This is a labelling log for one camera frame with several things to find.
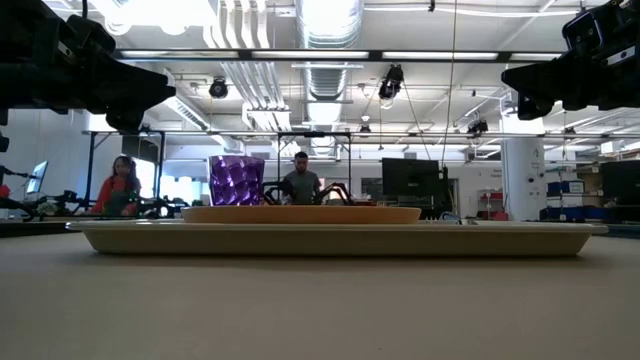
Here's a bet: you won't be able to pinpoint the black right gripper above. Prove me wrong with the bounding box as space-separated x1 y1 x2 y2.
501 0 640 121

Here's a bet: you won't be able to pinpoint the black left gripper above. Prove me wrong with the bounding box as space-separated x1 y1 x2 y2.
0 0 178 135

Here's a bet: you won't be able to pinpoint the purple faceted cup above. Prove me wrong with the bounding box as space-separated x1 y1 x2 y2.
207 154 266 207

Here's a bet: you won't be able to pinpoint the orange round plate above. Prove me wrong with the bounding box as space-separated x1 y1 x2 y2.
180 205 423 226

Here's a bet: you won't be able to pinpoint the beige plastic tray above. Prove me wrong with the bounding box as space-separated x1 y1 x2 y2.
66 219 610 258

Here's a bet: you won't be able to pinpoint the person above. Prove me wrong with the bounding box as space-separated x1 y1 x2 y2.
281 151 322 206
89 154 143 217

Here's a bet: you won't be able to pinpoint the white round column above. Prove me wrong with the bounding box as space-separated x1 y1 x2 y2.
501 137 547 222

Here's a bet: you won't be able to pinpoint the small tilted monitor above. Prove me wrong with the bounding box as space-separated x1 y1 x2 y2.
25 159 50 195

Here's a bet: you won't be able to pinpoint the dark monitor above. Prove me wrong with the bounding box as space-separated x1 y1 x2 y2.
598 159 640 224

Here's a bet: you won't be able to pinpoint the blue storage bins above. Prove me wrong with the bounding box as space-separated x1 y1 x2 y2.
539 179 597 222

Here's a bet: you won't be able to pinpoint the large black monitor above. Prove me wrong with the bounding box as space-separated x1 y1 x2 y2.
381 157 442 199

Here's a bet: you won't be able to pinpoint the black background rig frame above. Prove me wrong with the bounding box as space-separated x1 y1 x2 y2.
276 131 353 204
82 128 166 217

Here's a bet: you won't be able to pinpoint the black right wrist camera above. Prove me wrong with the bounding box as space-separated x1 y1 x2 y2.
562 7 605 51

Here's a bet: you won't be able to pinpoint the black aluminium rig frame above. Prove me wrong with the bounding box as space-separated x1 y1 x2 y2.
112 47 564 65

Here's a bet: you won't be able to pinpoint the silver ventilation duct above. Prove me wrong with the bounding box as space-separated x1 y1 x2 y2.
294 0 366 101

